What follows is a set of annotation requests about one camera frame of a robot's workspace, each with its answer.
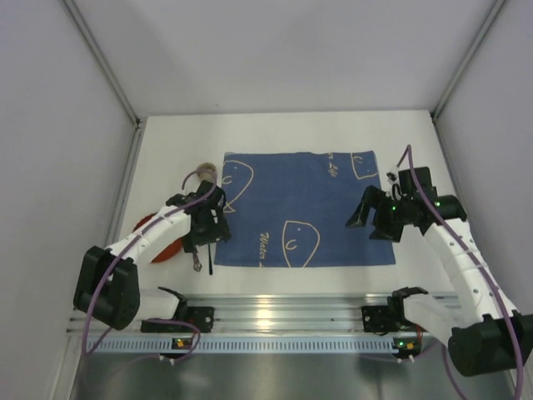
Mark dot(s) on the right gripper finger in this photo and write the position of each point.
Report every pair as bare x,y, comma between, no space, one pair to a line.
387,231
371,198

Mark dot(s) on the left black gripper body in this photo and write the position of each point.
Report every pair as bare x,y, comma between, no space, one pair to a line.
206,237

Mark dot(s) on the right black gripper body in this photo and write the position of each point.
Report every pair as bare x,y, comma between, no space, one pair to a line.
386,216

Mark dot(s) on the blue cloth placemat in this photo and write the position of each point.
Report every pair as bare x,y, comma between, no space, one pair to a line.
289,210

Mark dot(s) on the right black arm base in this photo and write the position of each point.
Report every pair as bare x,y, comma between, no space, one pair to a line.
379,319

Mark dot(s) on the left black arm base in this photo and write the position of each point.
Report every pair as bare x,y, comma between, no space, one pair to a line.
201,317

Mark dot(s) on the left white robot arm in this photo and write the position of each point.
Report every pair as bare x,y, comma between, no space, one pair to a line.
109,285

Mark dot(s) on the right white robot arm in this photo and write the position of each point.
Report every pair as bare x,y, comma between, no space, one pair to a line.
488,334

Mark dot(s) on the blue metal spoon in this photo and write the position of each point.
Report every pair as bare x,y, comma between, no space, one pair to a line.
210,262

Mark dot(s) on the iridescent metal fork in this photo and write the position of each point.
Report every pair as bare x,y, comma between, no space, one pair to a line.
197,265

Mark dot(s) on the red plate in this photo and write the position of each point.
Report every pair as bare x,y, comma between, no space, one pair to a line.
168,252

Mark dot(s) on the small speckled ceramic cup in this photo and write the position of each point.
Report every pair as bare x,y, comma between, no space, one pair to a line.
207,171

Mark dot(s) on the aluminium mounting rail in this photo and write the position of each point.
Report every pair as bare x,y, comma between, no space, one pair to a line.
287,314

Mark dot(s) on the perforated cable duct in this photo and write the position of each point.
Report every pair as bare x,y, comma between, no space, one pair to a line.
234,345

